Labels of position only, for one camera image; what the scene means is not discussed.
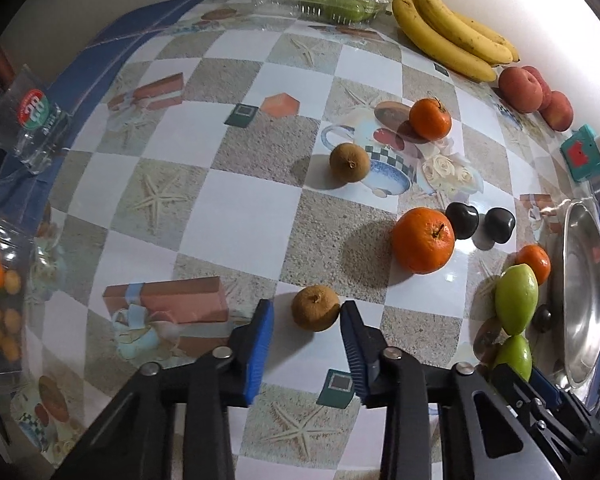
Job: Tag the large orange mandarin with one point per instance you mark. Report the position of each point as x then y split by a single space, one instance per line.
422 240

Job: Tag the red apple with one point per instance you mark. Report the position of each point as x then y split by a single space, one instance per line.
547 91
559 113
520 89

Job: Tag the red apple front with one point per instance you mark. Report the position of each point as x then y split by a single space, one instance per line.
520 89

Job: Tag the red apple far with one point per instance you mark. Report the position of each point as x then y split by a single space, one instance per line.
559 113

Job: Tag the red apple middle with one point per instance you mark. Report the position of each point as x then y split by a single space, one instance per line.
547 91

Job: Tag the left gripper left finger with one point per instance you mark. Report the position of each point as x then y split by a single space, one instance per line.
227 377

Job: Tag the small mandarin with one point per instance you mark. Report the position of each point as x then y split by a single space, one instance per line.
430 119
538 259

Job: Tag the green guava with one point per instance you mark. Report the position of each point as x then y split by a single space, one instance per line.
516 353
515 298

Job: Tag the steel bowl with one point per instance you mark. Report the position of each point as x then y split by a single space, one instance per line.
565 330

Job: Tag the brown longan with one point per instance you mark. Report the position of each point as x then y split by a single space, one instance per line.
315 308
349 163

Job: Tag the teal toy box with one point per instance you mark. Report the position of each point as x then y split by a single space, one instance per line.
581 154

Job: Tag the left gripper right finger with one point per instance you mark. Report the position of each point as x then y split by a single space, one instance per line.
388 377

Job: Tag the clear box of small fruit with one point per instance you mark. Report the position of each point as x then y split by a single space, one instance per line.
16 254

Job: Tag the yellow banana bunch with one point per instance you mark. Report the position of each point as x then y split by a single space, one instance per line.
460 44

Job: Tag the glass mug with red logo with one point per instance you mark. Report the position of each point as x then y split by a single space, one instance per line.
33 126

